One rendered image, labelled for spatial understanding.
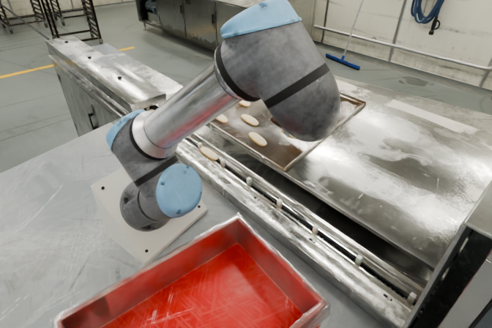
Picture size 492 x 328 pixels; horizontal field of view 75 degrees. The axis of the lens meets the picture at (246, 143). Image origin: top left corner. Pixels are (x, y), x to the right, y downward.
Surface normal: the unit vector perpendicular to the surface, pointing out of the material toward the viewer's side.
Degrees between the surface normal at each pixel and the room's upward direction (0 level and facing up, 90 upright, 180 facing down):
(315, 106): 81
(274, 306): 0
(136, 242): 48
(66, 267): 0
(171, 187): 56
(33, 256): 0
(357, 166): 10
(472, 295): 90
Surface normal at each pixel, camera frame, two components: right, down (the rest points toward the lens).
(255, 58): -0.48, 0.39
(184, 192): 0.67, -0.18
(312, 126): 0.11, 0.77
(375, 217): -0.12, -0.75
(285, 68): -0.13, 0.19
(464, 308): -0.73, 0.38
